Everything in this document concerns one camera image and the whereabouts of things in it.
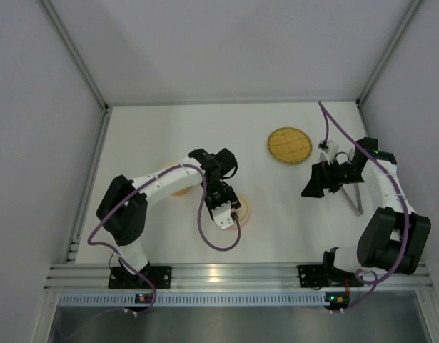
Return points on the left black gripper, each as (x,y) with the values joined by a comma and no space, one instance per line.
(220,199)

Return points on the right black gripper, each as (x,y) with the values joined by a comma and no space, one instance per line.
(325,176)

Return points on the metal food tongs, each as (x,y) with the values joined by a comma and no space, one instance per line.
(355,205)

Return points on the cream lid pink decoration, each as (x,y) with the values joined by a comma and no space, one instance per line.
(244,210)

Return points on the yellow lunch box bowl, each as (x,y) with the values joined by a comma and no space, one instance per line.
(180,192)

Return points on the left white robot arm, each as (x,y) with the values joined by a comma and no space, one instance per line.
(123,209)

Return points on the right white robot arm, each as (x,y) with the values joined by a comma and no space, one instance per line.
(395,236)

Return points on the pink lunch box bowl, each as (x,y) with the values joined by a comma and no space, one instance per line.
(240,222)

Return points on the round woven bamboo plate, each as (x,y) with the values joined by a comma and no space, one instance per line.
(289,145)

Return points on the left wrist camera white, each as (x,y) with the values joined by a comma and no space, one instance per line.
(222,216)

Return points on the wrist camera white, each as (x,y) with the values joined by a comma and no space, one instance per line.
(328,149)
(222,216)

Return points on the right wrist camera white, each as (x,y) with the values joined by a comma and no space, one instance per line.
(328,149)

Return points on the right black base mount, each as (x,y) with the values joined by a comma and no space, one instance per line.
(312,276)

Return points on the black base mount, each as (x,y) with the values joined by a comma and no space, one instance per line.
(312,276)
(159,276)

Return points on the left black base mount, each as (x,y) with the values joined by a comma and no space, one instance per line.
(159,276)

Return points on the slotted grey cable duct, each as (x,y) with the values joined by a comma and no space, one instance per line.
(193,299)

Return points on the aluminium mounting rail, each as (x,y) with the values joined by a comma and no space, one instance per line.
(254,277)

